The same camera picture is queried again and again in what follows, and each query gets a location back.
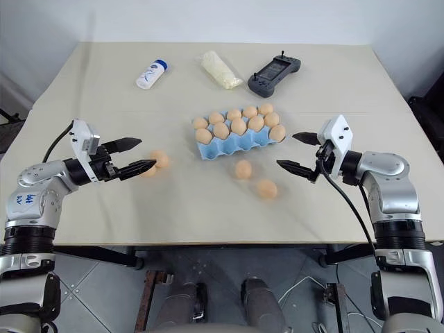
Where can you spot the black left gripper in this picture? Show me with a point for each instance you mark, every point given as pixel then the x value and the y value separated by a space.
pixel 104 164

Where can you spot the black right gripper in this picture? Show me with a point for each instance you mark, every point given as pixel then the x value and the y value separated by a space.
pixel 323 159

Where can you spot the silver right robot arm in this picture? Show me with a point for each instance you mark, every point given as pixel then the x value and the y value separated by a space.
pixel 385 166

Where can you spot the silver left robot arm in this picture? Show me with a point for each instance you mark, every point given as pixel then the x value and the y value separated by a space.
pixel 41 173

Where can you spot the blue egg tray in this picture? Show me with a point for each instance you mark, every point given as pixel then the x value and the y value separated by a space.
pixel 236 147

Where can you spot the brown egg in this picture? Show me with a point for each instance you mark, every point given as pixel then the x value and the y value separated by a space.
pixel 234 114
pixel 238 125
pixel 266 109
pixel 161 159
pixel 272 119
pixel 200 123
pixel 243 169
pixel 249 111
pixel 256 123
pixel 216 117
pixel 267 189
pixel 203 136
pixel 277 132
pixel 221 130

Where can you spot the grey handheld controller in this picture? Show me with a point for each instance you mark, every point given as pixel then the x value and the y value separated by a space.
pixel 272 74

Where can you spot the white plastic bottle blue label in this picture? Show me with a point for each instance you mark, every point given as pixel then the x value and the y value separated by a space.
pixel 152 73

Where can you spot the black table leg with caster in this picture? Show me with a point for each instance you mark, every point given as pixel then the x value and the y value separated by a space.
pixel 100 256
pixel 347 255

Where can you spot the clear bag of white grains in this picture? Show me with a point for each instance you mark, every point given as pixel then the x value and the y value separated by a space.
pixel 218 69

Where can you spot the black equipment case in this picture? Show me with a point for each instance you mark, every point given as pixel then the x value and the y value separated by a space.
pixel 430 111

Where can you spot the rusty metal bar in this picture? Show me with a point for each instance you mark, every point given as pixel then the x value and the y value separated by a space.
pixel 149 298
pixel 338 308

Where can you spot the dark rounded shape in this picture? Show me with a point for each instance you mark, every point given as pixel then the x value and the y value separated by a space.
pixel 260 300

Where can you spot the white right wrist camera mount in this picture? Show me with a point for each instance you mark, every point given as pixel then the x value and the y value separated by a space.
pixel 338 133

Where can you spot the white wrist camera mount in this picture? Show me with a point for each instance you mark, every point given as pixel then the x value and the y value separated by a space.
pixel 338 133
pixel 81 138

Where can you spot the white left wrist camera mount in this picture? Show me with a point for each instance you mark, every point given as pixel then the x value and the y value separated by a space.
pixel 81 138

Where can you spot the black stand frame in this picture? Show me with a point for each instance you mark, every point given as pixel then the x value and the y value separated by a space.
pixel 8 132

